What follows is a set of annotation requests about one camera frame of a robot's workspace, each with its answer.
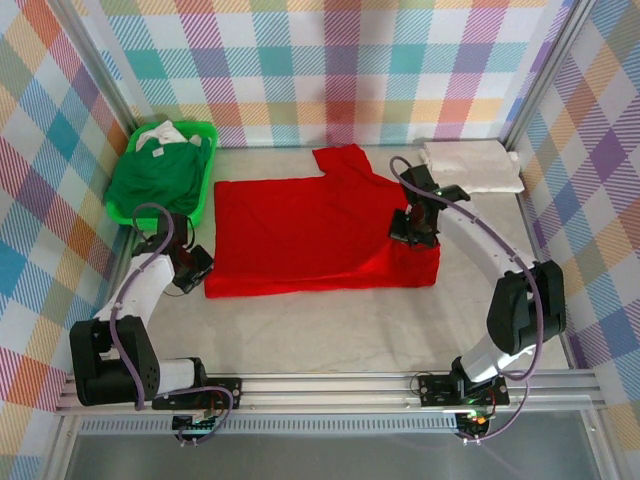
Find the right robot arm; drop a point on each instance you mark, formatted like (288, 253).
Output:
(475, 240)

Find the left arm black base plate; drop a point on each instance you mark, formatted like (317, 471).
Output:
(225, 392)

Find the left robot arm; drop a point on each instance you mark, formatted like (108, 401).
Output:
(150, 285)

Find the grey table cloth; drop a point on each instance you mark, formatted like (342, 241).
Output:
(325, 340)

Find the red t-shirt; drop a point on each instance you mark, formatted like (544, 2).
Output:
(300, 235)

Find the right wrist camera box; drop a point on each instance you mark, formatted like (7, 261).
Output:
(420, 180)

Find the green t-shirt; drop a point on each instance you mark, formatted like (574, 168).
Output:
(150, 185)

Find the aluminium corner post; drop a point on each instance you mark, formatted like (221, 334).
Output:
(547, 70)
(100, 65)

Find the crumpled white t-shirt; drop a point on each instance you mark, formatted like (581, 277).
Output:
(165, 132)

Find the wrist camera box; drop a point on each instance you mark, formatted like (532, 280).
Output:
(181, 235)
(420, 180)

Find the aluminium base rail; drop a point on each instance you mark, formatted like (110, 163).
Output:
(325, 390)

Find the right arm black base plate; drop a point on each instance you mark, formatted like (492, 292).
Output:
(435, 390)

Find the green plastic basket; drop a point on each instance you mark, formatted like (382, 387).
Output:
(117, 212)

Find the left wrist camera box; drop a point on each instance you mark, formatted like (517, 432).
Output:
(181, 235)

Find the grey acrylic panel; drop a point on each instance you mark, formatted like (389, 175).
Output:
(325, 457)

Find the folded cream t-shirt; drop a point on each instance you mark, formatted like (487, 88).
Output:
(480, 165)

